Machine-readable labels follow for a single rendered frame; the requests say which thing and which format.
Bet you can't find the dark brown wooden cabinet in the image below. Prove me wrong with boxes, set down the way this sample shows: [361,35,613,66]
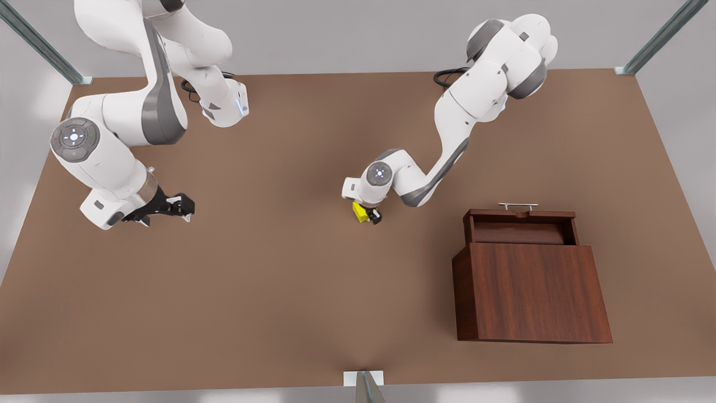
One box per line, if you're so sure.
[452,242,614,344]

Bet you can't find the black cable loop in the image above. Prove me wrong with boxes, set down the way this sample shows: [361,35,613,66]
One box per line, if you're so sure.
[433,67,471,90]
[180,71,236,105]

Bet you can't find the wooden drawer with silver handle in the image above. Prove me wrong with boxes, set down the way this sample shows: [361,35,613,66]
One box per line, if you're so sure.
[463,203,580,246]

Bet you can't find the silver frame post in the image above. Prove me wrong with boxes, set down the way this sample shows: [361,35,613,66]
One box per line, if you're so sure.
[614,0,710,77]
[0,0,93,86]
[342,370,386,403]

